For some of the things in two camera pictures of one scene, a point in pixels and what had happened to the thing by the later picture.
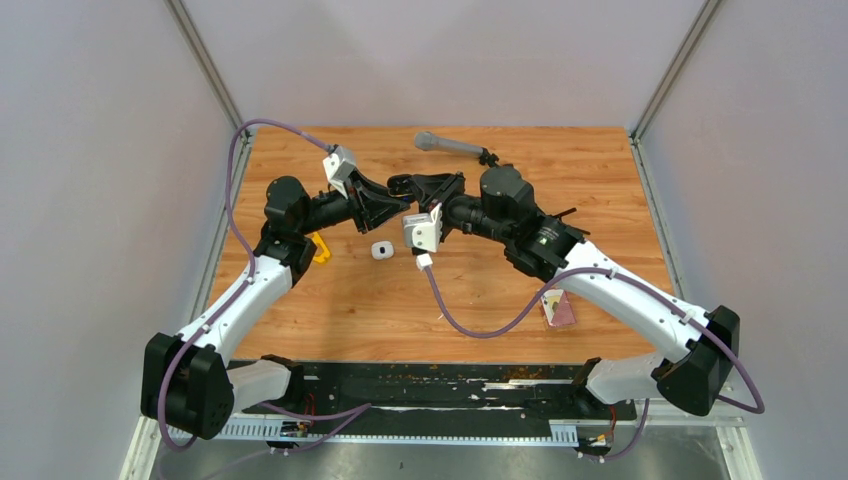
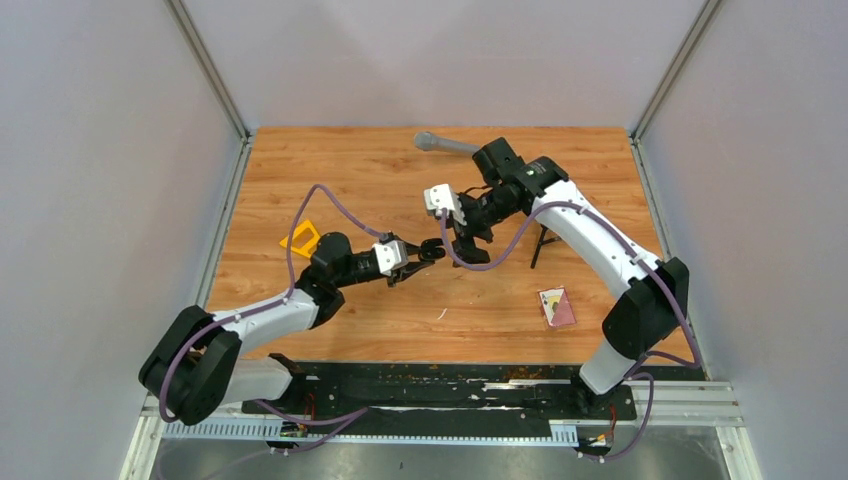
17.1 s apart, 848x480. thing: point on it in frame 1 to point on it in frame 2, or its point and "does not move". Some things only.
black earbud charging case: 403,185 to 431,249
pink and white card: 557,307 does not move
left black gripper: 369,191 to 405,273
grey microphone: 428,141 does not move
